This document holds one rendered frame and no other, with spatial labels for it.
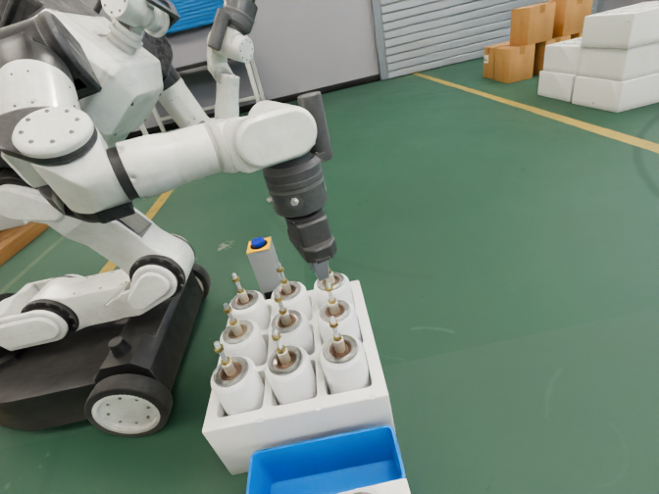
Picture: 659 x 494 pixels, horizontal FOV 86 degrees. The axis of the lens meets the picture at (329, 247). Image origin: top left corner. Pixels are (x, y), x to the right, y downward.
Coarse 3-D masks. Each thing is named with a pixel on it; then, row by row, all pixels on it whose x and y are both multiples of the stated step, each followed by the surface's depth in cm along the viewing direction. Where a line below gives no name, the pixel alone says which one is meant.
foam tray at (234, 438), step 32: (352, 288) 101; (320, 384) 76; (384, 384) 73; (224, 416) 78; (256, 416) 73; (288, 416) 72; (320, 416) 73; (352, 416) 74; (384, 416) 75; (224, 448) 76; (256, 448) 77
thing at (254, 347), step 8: (248, 320) 88; (256, 328) 85; (256, 336) 84; (224, 344) 83; (232, 344) 82; (240, 344) 82; (248, 344) 82; (256, 344) 84; (264, 344) 88; (232, 352) 82; (240, 352) 82; (248, 352) 83; (256, 352) 84; (264, 352) 87; (256, 360) 85; (264, 360) 87
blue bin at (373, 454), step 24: (360, 432) 72; (384, 432) 72; (264, 456) 73; (288, 456) 74; (312, 456) 74; (336, 456) 75; (360, 456) 76; (384, 456) 76; (264, 480) 75; (288, 480) 78; (312, 480) 77; (336, 480) 76; (360, 480) 75; (384, 480) 74
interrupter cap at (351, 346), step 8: (344, 336) 76; (328, 344) 76; (344, 344) 75; (352, 344) 74; (328, 352) 74; (344, 352) 73; (352, 352) 72; (328, 360) 72; (336, 360) 72; (344, 360) 71
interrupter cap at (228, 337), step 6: (240, 324) 87; (246, 324) 86; (252, 324) 86; (228, 330) 86; (246, 330) 84; (252, 330) 84; (228, 336) 84; (234, 336) 84; (240, 336) 83; (246, 336) 82; (228, 342) 82; (234, 342) 82
